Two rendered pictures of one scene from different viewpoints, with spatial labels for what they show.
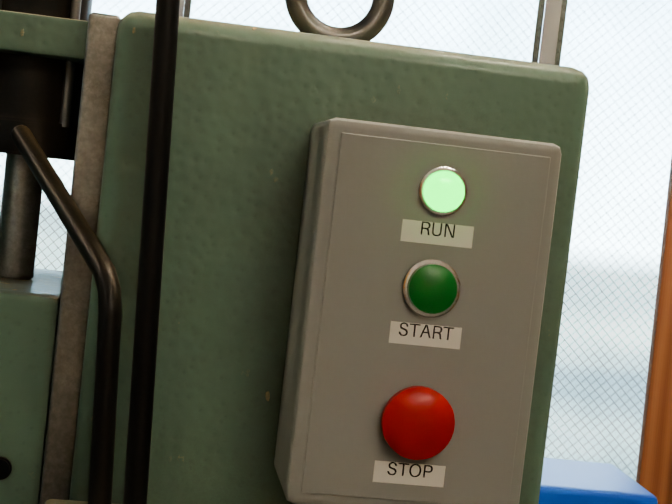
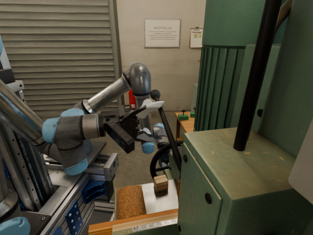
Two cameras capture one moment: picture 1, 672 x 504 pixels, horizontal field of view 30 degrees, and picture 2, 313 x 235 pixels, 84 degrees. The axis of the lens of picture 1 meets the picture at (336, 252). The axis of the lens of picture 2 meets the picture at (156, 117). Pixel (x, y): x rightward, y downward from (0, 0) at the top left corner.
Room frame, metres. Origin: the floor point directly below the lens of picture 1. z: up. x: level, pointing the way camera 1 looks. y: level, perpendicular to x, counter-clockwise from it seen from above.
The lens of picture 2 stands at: (0.43, -0.06, 1.39)
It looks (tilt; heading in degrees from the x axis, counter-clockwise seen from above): 24 degrees down; 86
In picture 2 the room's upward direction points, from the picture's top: straight up
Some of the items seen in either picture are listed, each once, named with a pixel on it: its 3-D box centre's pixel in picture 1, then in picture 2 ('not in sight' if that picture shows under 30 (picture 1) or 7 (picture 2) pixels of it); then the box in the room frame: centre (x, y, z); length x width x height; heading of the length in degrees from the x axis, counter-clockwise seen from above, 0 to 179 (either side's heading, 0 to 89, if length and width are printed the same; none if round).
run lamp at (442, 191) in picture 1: (444, 191); not in sight; (0.51, -0.04, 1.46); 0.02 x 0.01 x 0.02; 98
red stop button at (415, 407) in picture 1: (417, 422); not in sight; (0.51, -0.04, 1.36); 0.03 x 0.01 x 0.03; 98
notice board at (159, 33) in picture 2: not in sight; (162, 33); (0.77, 3.31, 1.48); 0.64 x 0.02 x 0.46; 3
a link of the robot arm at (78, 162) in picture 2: not in sight; (70, 154); (0.18, 0.43, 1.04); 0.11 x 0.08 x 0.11; 145
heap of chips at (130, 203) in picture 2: not in sight; (130, 199); (0.38, 0.35, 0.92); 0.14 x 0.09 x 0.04; 98
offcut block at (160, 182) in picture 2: not in sight; (160, 183); (0.48, 0.41, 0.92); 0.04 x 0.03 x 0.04; 14
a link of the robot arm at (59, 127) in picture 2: not in sight; (66, 129); (0.19, 0.42, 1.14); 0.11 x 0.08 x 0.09; 8
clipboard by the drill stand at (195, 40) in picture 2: not in sight; (196, 37); (1.38, 3.32, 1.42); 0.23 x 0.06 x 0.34; 3
